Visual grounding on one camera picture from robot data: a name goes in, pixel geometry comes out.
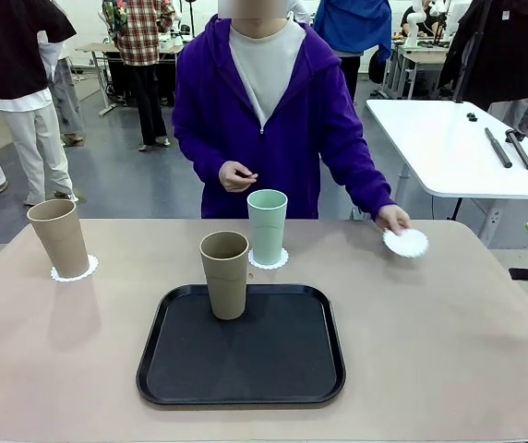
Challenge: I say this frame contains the white scalloped paper coaster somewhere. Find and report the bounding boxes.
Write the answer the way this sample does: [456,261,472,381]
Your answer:
[382,228,430,258]
[246,246,291,270]
[50,252,100,282]

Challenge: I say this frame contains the tall mint green cup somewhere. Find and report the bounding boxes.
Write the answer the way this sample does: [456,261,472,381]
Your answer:
[246,188,289,265]

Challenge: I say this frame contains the tall brown cup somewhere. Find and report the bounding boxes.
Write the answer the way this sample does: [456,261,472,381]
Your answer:
[198,230,250,321]
[26,198,90,277]

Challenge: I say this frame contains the person's left forearm purple sleeve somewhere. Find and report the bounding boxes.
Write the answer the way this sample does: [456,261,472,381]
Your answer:
[323,151,397,222]

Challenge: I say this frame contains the person's right forearm purple sleeve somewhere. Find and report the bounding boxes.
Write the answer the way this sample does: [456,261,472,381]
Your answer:
[174,114,233,176]

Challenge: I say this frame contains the person's left hand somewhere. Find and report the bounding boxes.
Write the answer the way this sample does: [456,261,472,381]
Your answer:
[377,204,413,236]

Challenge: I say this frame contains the person's right hand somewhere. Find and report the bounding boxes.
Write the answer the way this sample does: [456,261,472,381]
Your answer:
[219,160,259,193]

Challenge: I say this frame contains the black metal rod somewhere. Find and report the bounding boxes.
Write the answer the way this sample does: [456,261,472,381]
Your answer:
[503,129,528,171]
[484,127,513,169]

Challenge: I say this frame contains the black coat on stand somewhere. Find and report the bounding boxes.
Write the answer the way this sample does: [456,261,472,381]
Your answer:
[437,0,528,112]

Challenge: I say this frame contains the white desk with equipment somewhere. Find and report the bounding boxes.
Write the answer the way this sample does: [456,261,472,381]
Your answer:
[381,39,450,101]

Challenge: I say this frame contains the person in blue jacket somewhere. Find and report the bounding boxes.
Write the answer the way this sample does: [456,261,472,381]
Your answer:
[312,0,393,105]

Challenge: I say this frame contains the black plastic serving tray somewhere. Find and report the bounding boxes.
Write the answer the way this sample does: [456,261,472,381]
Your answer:
[135,283,346,407]

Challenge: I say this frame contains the person in purple hoodie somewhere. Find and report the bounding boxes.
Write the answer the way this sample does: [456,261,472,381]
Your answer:
[171,0,397,221]

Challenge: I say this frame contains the person in plaid shirt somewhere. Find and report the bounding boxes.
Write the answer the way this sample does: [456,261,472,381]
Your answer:
[102,0,176,152]

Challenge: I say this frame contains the wooden top desk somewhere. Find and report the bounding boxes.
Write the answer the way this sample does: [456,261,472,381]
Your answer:
[75,42,182,116]

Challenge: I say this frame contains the person in grey baggy trousers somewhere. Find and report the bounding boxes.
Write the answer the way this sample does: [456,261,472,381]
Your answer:
[37,27,85,148]

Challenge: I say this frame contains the person in black top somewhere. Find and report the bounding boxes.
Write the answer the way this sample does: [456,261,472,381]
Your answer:
[0,0,78,208]

